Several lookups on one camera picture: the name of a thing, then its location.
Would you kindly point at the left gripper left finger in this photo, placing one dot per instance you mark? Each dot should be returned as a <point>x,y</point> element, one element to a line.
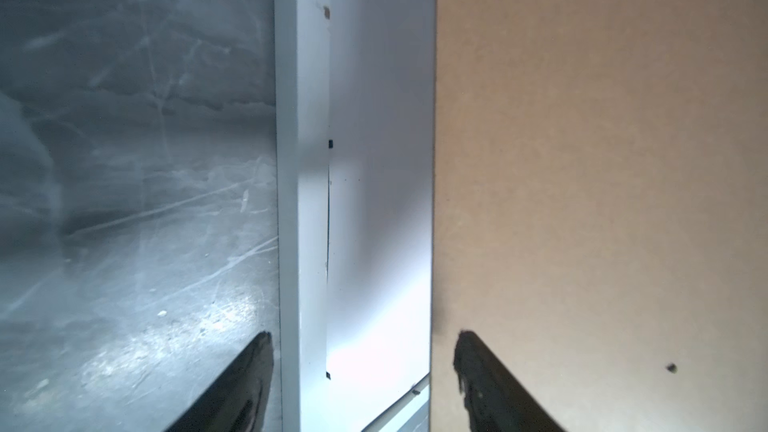
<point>237,400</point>

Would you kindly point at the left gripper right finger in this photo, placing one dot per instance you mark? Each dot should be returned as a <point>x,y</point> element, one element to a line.
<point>493,398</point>

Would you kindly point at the brown cardboard backing board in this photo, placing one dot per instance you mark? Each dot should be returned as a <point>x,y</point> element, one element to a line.
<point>601,208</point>

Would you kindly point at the white picture frame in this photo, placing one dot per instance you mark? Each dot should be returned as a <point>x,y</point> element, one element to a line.
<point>303,91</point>

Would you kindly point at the photo of framed pictures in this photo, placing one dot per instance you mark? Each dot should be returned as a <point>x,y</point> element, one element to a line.
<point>380,198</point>

